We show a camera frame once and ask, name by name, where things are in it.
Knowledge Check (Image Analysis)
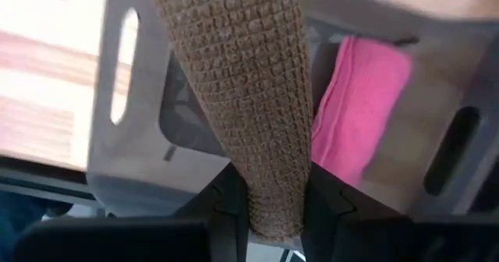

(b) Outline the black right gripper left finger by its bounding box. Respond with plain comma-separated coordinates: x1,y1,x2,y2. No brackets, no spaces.
175,162,251,262

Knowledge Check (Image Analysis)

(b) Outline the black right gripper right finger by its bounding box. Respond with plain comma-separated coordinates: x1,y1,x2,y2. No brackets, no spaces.
302,162,356,262

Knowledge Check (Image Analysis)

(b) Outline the pink bandage roll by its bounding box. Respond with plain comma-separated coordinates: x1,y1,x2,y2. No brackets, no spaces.
310,34,414,188

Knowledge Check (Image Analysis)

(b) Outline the brown bandage roll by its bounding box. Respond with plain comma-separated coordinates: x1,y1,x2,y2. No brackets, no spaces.
150,0,315,244

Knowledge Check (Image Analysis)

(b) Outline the dark plastic handled tray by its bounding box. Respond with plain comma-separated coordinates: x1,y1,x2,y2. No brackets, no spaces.
86,0,499,221

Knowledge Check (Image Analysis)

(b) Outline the black aluminium table frame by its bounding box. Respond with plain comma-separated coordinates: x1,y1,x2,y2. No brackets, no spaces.
0,154,98,207

